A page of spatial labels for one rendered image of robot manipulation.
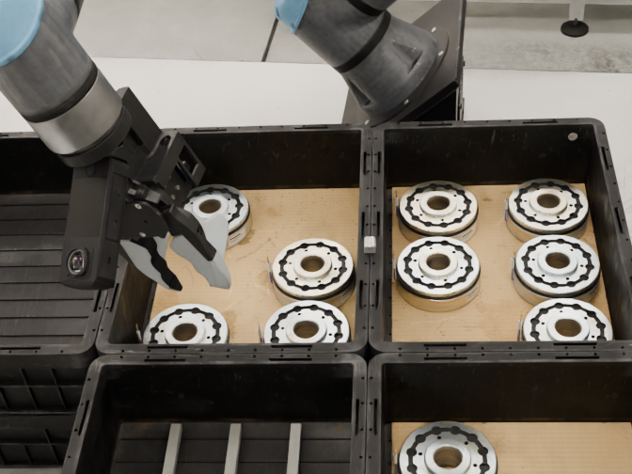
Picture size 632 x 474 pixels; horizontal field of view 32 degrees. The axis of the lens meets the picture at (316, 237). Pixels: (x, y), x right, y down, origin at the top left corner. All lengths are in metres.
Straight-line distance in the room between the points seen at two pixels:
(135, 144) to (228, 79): 0.99
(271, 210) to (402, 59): 0.30
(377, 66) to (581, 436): 0.64
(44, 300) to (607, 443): 0.71
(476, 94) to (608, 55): 1.40
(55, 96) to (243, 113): 1.01
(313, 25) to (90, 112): 0.70
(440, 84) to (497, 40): 1.75
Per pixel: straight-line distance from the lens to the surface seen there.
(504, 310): 1.35
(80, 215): 0.96
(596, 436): 1.24
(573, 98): 1.90
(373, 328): 1.19
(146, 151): 0.99
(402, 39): 1.61
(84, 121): 0.92
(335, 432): 1.23
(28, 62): 0.89
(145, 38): 3.46
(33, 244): 1.52
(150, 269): 1.06
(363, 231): 1.32
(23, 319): 1.43
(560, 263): 1.39
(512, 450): 1.22
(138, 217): 0.99
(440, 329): 1.32
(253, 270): 1.41
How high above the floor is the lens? 1.82
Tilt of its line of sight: 43 degrees down
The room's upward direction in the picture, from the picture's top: 6 degrees counter-clockwise
